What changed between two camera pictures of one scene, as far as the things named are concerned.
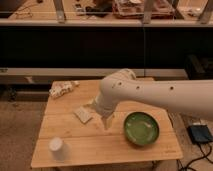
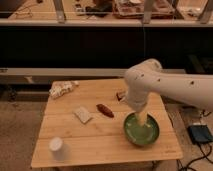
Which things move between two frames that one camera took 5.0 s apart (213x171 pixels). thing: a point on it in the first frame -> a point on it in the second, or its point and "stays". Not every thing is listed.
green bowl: (141, 128) stays
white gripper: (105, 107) -> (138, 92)
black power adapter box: (200, 133) stays
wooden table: (90, 144) stays
